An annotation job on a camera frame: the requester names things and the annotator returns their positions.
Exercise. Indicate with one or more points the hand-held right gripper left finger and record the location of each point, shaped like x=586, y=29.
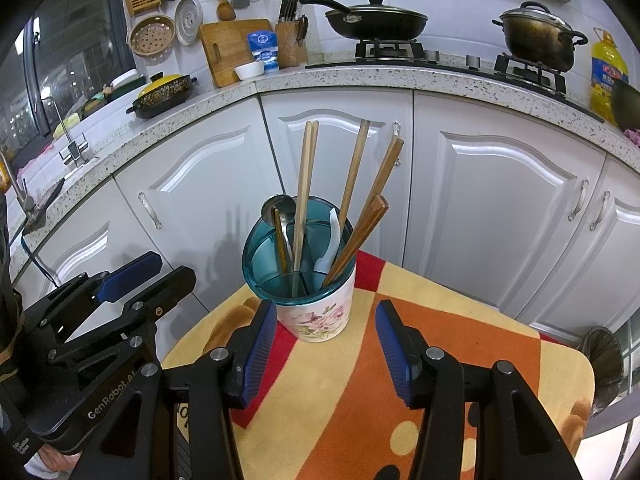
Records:
x=257, y=355

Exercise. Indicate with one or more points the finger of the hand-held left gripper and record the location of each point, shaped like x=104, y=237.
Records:
x=130, y=275
x=165, y=295

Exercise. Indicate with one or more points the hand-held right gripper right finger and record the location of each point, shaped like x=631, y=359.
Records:
x=395, y=355

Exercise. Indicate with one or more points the floral utensil holder teal lid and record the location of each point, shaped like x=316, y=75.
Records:
x=320, y=320

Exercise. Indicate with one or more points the dark wooden chopstick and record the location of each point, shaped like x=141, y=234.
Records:
x=366, y=230
x=357, y=227

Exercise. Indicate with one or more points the white ceramic spoon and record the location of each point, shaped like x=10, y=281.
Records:
x=332, y=240

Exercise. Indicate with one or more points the metal spoon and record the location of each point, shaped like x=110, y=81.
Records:
x=280, y=205

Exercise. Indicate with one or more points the person's left hand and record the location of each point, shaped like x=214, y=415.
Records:
x=50, y=464

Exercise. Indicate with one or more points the printed blanket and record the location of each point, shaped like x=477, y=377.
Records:
x=340, y=385

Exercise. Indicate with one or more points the metal faucet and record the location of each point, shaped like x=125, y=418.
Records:
x=75, y=150

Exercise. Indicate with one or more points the yellow lid casserole pot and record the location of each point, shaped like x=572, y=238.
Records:
x=160, y=97

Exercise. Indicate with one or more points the dark ribbed bin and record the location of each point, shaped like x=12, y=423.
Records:
x=602, y=360

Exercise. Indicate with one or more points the white bowl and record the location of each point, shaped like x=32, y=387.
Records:
x=249, y=71

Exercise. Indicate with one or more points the bamboo steamer tray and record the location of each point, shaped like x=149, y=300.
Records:
x=150, y=35

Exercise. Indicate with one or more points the wooden cutting board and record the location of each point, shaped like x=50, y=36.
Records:
x=225, y=50

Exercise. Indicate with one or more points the dark kitchen window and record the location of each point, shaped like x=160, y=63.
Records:
x=75, y=35

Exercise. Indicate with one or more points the white perforated plate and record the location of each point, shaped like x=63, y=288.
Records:
x=189, y=21

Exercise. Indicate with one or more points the blue and white bag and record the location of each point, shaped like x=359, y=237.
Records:
x=264, y=50

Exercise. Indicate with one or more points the wooden knife block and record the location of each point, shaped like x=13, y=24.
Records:
x=290, y=45

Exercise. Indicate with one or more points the black gas stove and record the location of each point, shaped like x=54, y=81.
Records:
x=385, y=51

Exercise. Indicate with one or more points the pink cloth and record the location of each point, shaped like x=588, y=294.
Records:
x=634, y=136

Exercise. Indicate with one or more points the black frying pan with lid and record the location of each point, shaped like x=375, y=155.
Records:
x=375, y=22

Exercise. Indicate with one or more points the dark wok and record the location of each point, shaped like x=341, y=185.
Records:
x=627, y=105

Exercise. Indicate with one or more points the dark stock pot with lid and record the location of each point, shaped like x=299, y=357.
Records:
x=540, y=42

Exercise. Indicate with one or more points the yellow oil bottle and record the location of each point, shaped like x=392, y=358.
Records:
x=605, y=75

